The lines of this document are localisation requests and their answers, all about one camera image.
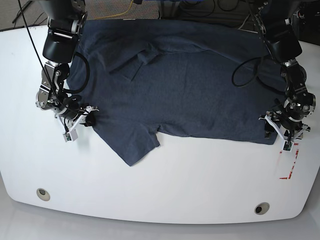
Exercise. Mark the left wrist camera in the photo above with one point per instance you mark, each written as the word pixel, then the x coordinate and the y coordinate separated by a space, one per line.
pixel 287 146

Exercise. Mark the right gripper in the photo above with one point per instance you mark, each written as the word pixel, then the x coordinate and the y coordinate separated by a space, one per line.
pixel 85 116

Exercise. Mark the left table cable grommet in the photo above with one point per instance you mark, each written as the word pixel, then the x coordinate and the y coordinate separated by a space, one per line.
pixel 43 194

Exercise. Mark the table cable grommet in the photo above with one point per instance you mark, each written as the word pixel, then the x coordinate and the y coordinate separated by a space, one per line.
pixel 262 208
pixel 43 194

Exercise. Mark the dark blue t-shirt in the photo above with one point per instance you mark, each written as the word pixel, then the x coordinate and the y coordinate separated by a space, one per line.
pixel 175 82

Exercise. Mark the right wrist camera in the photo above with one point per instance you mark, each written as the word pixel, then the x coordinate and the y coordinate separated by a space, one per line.
pixel 70 136

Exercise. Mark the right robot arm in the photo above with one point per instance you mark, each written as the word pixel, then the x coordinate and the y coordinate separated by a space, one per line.
pixel 65 21

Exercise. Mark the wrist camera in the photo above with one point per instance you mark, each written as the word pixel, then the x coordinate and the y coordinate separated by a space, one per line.
pixel 287 146
pixel 70 136

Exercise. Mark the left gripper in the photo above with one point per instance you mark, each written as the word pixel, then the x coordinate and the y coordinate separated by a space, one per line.
pixel 276 122

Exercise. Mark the red tape rectangle marking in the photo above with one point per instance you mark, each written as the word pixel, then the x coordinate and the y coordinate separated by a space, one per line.
pixel 286 162

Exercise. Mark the right table cable grommet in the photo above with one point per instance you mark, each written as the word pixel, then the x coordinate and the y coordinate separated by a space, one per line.
pixel 262 208

